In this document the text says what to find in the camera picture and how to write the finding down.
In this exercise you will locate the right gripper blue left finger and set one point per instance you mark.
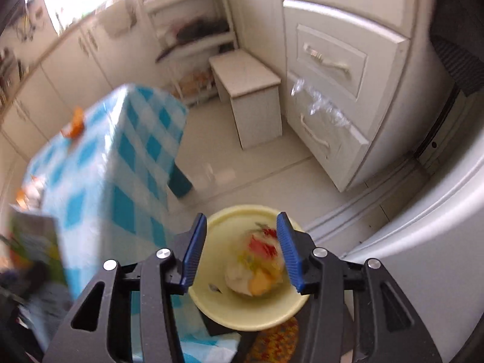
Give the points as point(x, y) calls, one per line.
point(193, 244)

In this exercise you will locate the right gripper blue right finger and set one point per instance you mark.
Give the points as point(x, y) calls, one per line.
point(288, 239)

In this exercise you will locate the curved orange peel piece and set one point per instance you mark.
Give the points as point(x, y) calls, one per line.
point(76, 126)

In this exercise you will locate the trash in yellow basin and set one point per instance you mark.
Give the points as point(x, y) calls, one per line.
point(256, 265)

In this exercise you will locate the yellow plastic trash basin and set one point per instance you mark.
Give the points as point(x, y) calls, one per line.
point(209, 291)

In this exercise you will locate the white lower kitchen cabinets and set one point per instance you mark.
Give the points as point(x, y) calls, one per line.
point(106, 49)

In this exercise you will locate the blue checkered plastic tablecloth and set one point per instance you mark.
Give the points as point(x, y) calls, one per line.
point(107, 194)

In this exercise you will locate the clear plastic bag in drawer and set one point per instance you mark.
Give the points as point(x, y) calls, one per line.
point(320, 104)

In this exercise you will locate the small white wooden stool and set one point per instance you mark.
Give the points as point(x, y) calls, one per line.
point(252, 90)

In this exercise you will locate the white drawer cabinet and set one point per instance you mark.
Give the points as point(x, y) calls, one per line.
point(351, 54)

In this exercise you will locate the black frying pan with lid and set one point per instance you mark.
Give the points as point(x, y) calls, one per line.
point(197, 35)

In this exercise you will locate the white tiered storage rack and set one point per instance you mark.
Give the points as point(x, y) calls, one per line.
point(190, 75)

